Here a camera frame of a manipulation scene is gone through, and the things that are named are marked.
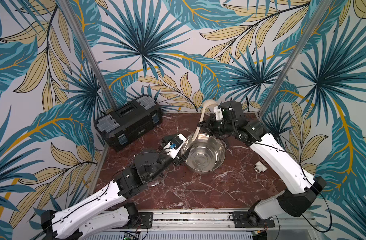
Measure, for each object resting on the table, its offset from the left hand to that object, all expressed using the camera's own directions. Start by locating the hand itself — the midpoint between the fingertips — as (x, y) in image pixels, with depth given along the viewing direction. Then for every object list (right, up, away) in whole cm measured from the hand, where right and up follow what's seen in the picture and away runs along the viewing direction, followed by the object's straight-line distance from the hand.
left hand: (183, 141), depth 61 cm
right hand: (+6, +7, +7) cm, 11 cm away
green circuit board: (-26, -47, +10) cm, 55 cm away
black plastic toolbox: (-35, +7, +30) cm, 46 cm away
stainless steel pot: (+16, -11, +37) cm, 41 cm away
